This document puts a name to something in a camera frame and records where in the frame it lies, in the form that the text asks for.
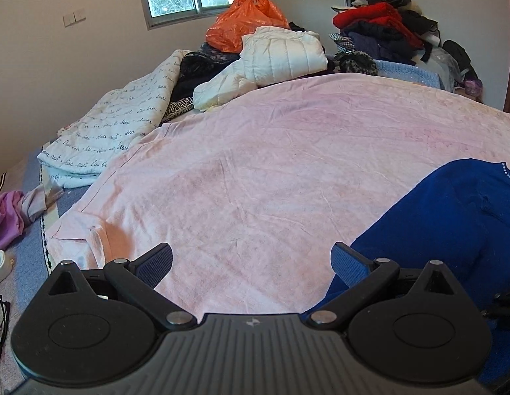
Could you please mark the white lettered quilt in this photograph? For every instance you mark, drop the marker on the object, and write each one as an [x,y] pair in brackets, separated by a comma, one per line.
[115,123]

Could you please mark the grey-blue bed sheet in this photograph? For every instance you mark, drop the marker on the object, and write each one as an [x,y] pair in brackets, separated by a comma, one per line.
[28,255]

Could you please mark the zebra striped cloth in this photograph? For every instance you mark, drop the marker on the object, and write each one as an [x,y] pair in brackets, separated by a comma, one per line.
[179,109]

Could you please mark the pink blanket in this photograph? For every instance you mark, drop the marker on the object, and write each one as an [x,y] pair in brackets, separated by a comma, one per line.
[259,164]

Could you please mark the blue knit sweater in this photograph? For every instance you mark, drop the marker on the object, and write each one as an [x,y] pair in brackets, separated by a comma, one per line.
[436,222]

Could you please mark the orange plastic bag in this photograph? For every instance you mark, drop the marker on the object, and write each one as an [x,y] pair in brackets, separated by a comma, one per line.
[246,20]

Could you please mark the red jacket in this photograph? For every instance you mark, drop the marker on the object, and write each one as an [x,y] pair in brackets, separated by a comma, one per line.
[370,16]

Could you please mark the white puffer jacket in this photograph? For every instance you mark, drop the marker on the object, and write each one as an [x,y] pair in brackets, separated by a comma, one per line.
[279,55]

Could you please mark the clear plastic bag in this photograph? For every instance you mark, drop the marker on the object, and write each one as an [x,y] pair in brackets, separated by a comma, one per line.
[442,66]

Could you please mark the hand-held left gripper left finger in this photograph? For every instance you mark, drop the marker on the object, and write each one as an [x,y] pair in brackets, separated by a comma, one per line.
[156,264]

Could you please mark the white wall switch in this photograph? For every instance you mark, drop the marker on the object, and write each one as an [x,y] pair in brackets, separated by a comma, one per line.
[74,17]

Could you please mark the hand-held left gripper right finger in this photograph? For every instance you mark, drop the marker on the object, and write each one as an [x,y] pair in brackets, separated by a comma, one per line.
[348,264]

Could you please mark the purple garment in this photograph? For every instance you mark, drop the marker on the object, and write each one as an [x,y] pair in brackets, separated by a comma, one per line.
[6,218]

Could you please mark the light blue knitted cloth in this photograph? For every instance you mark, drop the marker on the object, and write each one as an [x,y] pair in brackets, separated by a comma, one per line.
[407,72]

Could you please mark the black eyeglasses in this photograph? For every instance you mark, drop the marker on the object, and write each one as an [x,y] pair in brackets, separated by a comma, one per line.
[0,329]

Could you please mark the small purple cloth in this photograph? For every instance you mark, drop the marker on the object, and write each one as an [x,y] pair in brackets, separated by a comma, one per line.
[473,87]

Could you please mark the window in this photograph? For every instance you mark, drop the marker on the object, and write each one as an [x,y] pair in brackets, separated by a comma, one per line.
[172,0]

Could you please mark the pile of dark clothes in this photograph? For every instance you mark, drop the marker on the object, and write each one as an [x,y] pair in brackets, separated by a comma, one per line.
[382,37]

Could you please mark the black bag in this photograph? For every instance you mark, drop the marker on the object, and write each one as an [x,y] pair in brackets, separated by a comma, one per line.
[460,57]

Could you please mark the dark spotted cloth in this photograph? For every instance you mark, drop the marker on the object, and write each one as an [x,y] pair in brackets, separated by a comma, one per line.
[355,62]

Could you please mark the black patterned clothes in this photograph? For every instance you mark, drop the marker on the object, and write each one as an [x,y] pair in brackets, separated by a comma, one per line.
[197,68]

